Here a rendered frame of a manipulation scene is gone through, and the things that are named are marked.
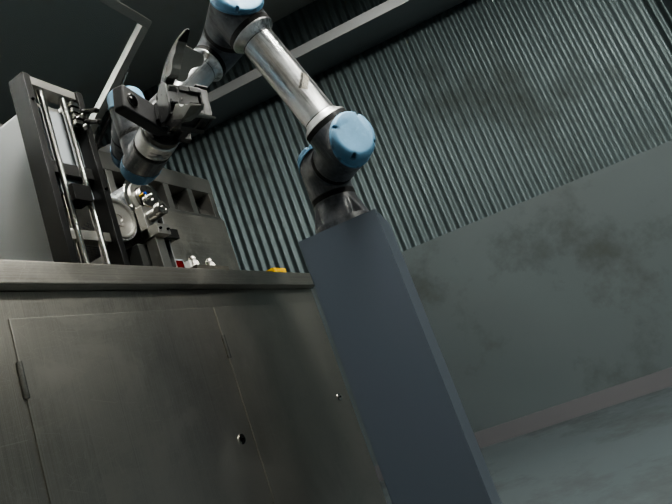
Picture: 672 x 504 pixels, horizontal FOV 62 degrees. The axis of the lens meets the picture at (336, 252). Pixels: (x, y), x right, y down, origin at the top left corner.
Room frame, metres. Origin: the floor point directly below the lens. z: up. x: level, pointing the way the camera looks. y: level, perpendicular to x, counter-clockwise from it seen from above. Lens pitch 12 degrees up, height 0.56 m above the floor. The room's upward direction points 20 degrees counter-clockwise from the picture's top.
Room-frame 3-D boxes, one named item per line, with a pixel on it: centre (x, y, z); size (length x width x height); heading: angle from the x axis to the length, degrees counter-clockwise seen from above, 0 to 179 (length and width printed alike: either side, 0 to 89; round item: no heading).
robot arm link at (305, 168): (1.36, -0.05, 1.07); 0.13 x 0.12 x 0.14; 27
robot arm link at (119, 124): (1.05, 0.31, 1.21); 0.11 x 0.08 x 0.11; 27
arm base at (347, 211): (1.36, -0.04, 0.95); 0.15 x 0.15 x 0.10
